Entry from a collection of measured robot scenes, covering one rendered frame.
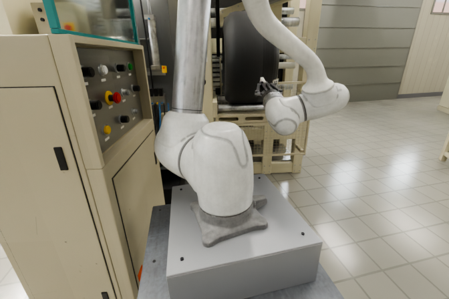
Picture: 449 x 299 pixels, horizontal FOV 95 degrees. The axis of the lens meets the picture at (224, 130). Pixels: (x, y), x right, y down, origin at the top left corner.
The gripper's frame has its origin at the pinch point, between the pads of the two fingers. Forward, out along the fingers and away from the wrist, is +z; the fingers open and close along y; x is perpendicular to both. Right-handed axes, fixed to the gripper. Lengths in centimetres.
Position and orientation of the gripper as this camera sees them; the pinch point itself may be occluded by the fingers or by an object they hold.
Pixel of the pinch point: (262, 82)
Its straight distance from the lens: 108.7
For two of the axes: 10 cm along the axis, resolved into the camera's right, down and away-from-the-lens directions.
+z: -0.5, -5.7, 8.2
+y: -10.0, 0.3, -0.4
